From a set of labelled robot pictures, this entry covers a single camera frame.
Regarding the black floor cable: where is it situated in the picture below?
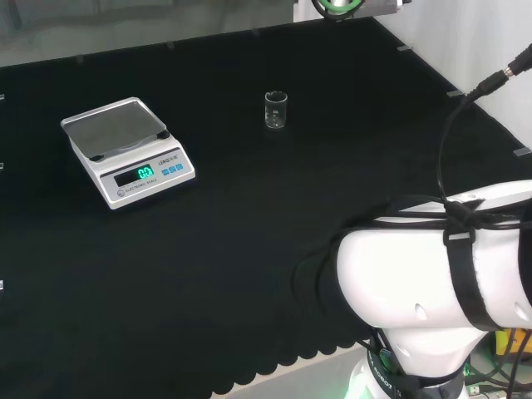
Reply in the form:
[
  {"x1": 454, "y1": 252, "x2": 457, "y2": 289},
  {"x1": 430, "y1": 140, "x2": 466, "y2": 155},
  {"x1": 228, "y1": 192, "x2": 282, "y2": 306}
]
[{"x1": 465, "y1": 328, "x2": 532, "y2": 399}]

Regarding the green cable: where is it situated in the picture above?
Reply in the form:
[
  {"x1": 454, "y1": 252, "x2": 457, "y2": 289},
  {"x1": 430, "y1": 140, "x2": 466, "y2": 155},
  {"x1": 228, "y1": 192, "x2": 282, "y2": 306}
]
[{"x1": 312, "y1": 0, "x2": 363, "y2": 21}]

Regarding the electronic balance with steel pan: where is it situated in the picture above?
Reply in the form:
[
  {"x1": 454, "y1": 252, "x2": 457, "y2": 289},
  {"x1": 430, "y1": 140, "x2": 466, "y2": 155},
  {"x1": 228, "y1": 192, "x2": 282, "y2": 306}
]
[{"x1": 60, "y1": 96, "x2": 197, "y2": 211}]

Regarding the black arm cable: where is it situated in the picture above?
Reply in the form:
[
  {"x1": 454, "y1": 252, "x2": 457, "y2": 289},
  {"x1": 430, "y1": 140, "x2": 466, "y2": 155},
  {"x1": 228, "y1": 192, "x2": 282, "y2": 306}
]
[{"x1": 436, "y1": 43, "x2": 532, "y2": 209}]

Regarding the small clear glass beaker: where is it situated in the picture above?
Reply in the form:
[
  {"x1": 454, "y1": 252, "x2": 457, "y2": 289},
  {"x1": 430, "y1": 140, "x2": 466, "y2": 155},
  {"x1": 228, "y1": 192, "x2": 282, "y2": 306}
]
[{"x1": 264, "y1": 90, "x2": 289, "y2": 131}]

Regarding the black bench cloth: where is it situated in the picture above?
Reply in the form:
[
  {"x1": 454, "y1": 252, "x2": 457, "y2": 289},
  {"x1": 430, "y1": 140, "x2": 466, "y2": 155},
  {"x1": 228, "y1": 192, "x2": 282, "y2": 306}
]
[{"x1": 0, "y1": 16, "x2": 532, "y2": 399}]

